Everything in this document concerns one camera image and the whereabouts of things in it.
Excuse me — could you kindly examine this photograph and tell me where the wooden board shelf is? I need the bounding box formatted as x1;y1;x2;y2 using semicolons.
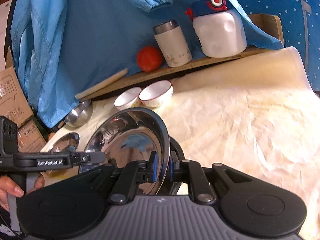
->
81;13;286;102

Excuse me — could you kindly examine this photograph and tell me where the cream table cloth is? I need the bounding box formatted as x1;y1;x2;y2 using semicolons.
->
39;45;320;240

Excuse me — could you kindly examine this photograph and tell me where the white bowl red rim right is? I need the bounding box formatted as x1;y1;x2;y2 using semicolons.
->
139;80;173;108

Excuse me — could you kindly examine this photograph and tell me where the orange fruit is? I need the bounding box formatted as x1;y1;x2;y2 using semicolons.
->
136;46;164;73

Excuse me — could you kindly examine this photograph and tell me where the cardboard box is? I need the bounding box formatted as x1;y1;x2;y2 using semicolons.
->
17;120;46;153
0;48;33;127

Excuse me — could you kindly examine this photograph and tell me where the wooden rolling pin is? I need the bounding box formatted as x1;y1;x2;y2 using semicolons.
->
75;68;128;100

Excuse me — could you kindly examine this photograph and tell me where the white jug blue lid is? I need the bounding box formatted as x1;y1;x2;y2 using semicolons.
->
185;0;247;58

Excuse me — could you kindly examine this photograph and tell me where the upper cardboard box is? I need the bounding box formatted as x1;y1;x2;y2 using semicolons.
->
0;48;33;127

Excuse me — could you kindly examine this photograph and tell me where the small steel bowl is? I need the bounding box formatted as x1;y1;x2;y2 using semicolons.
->
64;100;93;128

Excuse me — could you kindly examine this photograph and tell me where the blue jacket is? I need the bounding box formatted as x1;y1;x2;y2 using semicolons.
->
8;0;282;128

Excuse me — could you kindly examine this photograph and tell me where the lower cardboard box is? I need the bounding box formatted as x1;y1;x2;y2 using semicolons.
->
17;120;46;153

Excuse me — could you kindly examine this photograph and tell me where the white bowl red rim left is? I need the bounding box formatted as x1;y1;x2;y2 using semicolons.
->
114;87;142;111

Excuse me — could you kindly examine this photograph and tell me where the white bowl red rim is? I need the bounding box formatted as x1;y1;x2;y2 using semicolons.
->
114;87;142;111
139;80;173;108

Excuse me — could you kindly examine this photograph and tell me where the small patterned steel plate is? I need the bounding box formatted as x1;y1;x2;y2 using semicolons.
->
49;132;80;153

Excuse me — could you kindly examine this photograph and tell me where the large steel plate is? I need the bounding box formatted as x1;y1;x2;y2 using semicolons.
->
85;107;170;195

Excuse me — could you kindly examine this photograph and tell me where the person's left hand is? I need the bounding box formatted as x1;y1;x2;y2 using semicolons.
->
0;174;44;211

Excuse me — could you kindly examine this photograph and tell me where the white thermos steel lid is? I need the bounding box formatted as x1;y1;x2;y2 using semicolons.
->
153;20;193;68

